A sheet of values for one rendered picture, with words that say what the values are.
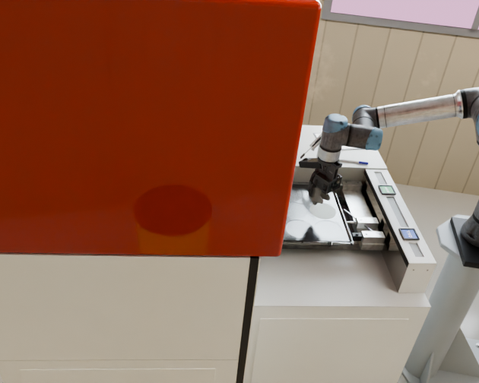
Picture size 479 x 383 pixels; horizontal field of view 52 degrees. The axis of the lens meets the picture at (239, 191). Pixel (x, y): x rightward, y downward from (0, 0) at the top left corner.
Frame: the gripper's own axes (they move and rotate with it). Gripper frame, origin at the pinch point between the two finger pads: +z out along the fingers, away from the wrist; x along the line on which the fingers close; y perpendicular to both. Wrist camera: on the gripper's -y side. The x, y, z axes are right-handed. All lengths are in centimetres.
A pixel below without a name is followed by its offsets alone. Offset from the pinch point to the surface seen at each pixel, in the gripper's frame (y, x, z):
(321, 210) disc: 0.8, 5.1, 6.5
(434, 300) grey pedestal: 39, 45, 47
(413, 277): 42.6, 4.6, 6.9
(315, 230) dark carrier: 7.4, -5.7, 6.4
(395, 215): 22.5, 19.7, 0.7
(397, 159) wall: -63, 172, 75
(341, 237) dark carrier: 15.5, -0.4, 6.4
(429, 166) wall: -45, 188, 78
